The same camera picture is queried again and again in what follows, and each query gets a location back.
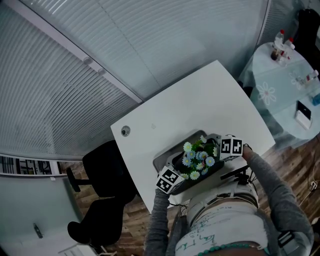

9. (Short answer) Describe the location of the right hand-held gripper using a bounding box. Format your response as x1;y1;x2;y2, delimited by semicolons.
206;133;244;162

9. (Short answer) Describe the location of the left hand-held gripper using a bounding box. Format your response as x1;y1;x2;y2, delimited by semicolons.
155;152;186;196

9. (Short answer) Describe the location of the grey tray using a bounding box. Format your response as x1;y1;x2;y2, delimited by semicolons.
152;129;225;196

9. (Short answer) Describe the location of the blue white flower bouquet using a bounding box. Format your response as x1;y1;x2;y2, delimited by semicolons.
181;134;219;181

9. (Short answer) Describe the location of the person's right forearm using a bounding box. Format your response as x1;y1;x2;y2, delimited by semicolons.
242;143;315;251

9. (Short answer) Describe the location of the person's left forearm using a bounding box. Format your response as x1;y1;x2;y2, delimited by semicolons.
144;188;171;256

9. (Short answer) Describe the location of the white table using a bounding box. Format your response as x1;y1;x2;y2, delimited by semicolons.
110;59;277;214

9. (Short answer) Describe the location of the black waist-mounted device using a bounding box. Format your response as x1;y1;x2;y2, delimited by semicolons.
219;164;256;186

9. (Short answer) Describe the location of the black office chair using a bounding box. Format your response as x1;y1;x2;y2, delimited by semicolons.
66;139;138;247

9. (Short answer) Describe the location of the pale blue floral tablecloth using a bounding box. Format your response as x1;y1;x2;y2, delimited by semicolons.
237;41;320;151

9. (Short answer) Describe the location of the person's torso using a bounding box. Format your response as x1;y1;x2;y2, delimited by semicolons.
167;174;315;256

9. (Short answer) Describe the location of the white box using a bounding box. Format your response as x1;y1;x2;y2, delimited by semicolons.
293;109;314;130

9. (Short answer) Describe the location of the black smartphone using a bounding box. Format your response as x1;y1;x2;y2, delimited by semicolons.
296;100;312;121

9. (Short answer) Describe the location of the clear bottle with red label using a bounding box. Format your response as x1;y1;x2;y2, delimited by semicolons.
303;69;320;87

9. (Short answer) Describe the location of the clear bottle with red cap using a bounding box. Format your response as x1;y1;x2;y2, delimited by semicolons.
284;37;295;55
274;29;286;50

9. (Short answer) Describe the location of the glass partition with blinds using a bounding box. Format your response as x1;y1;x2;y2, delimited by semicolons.
0;0;301;163

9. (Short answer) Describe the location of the frosted glass door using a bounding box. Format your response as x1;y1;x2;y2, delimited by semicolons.
0;173;85;256

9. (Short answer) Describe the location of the turquoise bead necklace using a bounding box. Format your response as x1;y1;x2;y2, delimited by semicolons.
197;241;270;256

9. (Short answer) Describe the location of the grey strap buckle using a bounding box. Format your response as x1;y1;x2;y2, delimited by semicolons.
276;230;295;249

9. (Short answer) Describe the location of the dark door handle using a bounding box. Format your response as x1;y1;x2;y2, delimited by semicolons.
32;222;44;239

